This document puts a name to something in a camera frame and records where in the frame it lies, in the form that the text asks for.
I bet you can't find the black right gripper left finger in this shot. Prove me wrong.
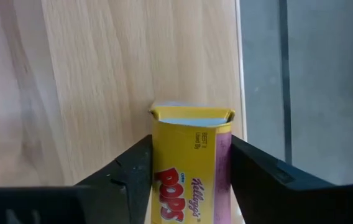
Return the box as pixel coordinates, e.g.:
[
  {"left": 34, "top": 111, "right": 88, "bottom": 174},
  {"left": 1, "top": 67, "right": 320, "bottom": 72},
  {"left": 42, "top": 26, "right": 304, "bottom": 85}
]
[{"left": 0, "top": 134, "right": 153, "bottom": 224}]

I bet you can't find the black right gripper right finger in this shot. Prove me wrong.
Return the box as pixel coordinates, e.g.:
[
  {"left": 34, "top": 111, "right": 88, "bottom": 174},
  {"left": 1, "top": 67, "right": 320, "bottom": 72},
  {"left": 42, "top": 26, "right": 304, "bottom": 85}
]
[{"left": 231, "top": 135, "right": 353, "bottom": 224}]

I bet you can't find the yellow Corn Pops cereal box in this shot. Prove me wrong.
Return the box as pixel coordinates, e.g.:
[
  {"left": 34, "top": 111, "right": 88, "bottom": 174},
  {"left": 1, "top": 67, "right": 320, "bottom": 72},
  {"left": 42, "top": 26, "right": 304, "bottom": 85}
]
[{"left": 149, "top": 101, "right": 236, "bottom": 224}]

